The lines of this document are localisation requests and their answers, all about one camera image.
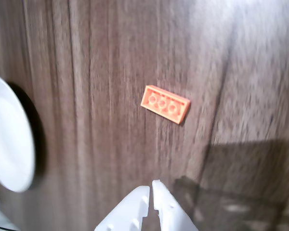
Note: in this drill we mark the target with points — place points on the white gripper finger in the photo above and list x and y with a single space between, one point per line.
169 211
130 207

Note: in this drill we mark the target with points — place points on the orange lego block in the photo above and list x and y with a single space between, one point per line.
163 104

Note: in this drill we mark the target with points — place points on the white round plate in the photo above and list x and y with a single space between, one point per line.
7 134

